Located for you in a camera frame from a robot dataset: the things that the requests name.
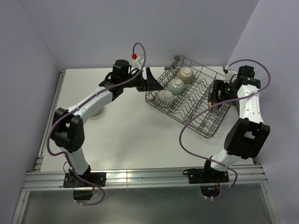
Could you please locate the light green bowl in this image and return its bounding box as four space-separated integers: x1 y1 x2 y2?
167 78 185 95

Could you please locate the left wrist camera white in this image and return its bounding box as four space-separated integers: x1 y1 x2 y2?
132 53 144 70

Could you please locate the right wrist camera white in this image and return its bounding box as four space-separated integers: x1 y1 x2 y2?
223 65 237 84

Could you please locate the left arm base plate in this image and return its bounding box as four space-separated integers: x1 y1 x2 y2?
63 172 106 188

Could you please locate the aluminium rail frame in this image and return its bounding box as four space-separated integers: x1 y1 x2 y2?
11 68 282 224

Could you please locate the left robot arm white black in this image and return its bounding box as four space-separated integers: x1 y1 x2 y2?
48 56 163 186

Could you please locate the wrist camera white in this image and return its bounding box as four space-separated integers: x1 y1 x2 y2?
223 65 237 84
132 53 144 70

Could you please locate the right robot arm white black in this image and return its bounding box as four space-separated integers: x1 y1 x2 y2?
202 65 270 182

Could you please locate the grey wire dish rack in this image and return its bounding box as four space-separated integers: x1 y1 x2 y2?
145 56 231 138

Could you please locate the white bowl striped outside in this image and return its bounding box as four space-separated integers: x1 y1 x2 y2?
155 90 175 108

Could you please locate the red patterned bowl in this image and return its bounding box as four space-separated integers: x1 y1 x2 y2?
176 67 194 84

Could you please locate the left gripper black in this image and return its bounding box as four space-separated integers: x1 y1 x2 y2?
121 68 163 92

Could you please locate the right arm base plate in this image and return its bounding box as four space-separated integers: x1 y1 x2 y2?
182 168 229 184

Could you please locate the plain white bowl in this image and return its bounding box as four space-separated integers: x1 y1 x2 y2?
92 109 102 117

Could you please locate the brown beige bowl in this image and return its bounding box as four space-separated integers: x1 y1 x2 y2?
208 92 221 113

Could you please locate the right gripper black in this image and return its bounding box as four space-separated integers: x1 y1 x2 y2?
209 79 238 103

